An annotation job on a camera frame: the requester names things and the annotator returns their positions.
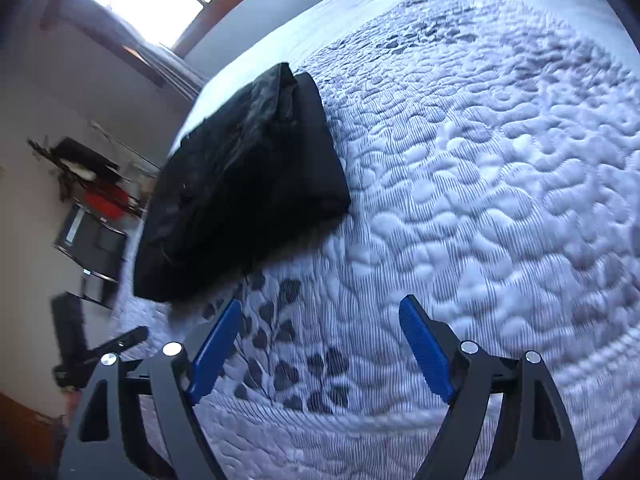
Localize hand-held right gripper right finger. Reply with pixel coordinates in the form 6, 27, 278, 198
399, 294, 584, 480

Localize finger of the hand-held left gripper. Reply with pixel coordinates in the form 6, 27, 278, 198
82, 326, 150, 362

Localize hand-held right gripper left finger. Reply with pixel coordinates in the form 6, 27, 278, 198
56, 298, 244, 480

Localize black pants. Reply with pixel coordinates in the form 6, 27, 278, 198
132, 62, 352, 307

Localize cluttered rack with red item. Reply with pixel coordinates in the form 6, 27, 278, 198
53, 201, 127, 307

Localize red bag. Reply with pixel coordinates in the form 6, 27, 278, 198
81, 184, 132, 220

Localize grey patterned bed quilt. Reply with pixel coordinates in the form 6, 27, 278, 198
107, 0, 640, 480

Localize light grey bed sheet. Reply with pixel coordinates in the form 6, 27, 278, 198
167, 0, 621, 161

